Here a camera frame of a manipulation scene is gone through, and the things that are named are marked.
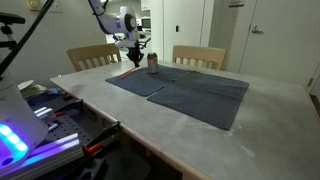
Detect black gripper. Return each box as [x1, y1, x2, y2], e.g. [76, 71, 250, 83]
[126, 46, 145, 68]

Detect red plastic straw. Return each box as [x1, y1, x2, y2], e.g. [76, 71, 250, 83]
[118, 66, 139, 80]

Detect red and silver soda can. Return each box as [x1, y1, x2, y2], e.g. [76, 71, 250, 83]
[147, 52, 159, 74]

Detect white kitchen base cabinet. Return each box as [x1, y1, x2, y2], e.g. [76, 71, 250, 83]
[139, 30, 153, 59]

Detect dark blue cloth mat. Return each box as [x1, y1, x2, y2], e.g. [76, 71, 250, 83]
[105, 64, 192, 98]
[146, 70, 250, 131]

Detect microwave oven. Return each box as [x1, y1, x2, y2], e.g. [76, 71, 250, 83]
[141, 17, 152, 30]

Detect light wooden slat-back chair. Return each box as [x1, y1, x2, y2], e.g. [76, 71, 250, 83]
[66, 43, 123, 73]
[171, 45, 227, 71]

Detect white double-door closet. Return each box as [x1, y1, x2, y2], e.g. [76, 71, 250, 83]
[163, 0, 214, 63]

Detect black and orange bar clamp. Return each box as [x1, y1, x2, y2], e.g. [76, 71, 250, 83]
[82, 120, 123, 156]
[75, 157, 108, 180]
[49, 98, 85, 118]

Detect small blue object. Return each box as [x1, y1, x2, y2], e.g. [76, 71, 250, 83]
[49, 87, 63, 97]

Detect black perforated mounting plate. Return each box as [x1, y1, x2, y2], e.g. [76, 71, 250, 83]
[42, 114, 95, 148]

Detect short aluminium profile blocks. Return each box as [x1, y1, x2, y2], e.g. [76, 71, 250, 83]
[33, 105, 60, 133]

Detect white paper stack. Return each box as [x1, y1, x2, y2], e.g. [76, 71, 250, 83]
[17, 79, 51, 100]

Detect grey sign above door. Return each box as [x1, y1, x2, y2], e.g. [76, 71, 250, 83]
[228, 0, 246, 8]

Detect black gripper cable, blue tie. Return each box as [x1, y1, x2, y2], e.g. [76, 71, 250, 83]
[137, 36, 152, 51]

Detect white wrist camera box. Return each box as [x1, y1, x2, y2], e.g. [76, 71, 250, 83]
[114, 39, 140, 50]

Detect white wall switch plate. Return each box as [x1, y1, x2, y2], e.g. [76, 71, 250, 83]
[49, 0, 63, 14]

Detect thick black hanging cable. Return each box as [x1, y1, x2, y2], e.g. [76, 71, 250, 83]
[0, 0, 56, 77]

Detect yellowish wall plate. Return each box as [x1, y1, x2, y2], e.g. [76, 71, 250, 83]
[25, 0, 42, 12]

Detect long aluminium profile rail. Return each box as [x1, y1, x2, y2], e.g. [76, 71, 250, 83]
[0, 132, 85, 180]

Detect silver door lever handle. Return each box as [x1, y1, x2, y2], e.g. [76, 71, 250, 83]
[251, 24, 265, 35]

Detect black camera on mount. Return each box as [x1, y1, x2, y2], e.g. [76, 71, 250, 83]
[0, 12, 27, 51]

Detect white door with lever handle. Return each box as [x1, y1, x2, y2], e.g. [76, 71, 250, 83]
[238, 0, 320, 89]

